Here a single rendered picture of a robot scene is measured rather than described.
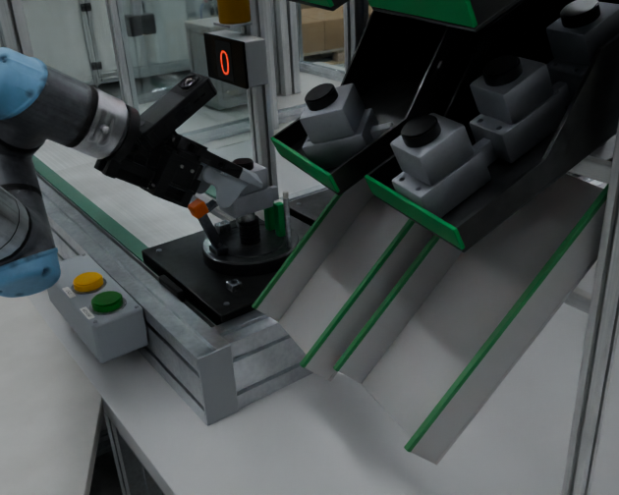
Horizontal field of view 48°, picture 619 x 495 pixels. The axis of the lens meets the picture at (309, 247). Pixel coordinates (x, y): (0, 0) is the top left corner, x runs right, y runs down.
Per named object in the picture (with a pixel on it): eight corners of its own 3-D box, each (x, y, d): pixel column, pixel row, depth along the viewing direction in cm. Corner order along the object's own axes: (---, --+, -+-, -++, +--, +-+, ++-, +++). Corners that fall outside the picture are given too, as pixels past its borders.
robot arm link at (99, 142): (83, 82, 83) (108, 93, 77) (116, 97, 86) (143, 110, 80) (57, 139, 83) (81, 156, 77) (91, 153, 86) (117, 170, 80)
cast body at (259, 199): (235, 219, 95) (230, 171, 92) (218, 209, 99) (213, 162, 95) (285, 202, 100) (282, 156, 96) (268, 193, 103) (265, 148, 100)
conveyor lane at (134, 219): (231, 386, 92) (223, 322, 87) (36, 200, 154) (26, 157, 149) (392, 310, 106) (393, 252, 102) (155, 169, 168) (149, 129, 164)
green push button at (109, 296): (100, 322, 90) (97, 308, 89) (88, 309, 93) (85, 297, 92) (129, 311, 92) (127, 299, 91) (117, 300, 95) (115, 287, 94)
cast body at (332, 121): (313, 172, 68) (281, 113, 64) (325, 144, 70) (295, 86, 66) (394, 156, 63) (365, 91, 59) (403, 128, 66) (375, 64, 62)
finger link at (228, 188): (247, 217, 96) (188, 192, 91) (265, 178, 96) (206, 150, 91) (255, 222, 93) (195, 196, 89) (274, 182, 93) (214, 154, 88)
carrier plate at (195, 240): (222, 329, 88) (220, 314, 87) (142, 261, 105) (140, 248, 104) (368, 268, 100) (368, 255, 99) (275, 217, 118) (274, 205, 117)
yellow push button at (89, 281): (81, 301, 95) (78, 288, 95) (71, 290, 98) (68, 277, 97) (109, 291, 97) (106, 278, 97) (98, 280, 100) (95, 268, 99)
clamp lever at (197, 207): (215, 251, 97) (193, 209, 92) (208, 247, 98) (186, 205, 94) (236, 237, 98) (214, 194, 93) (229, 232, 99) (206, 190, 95)
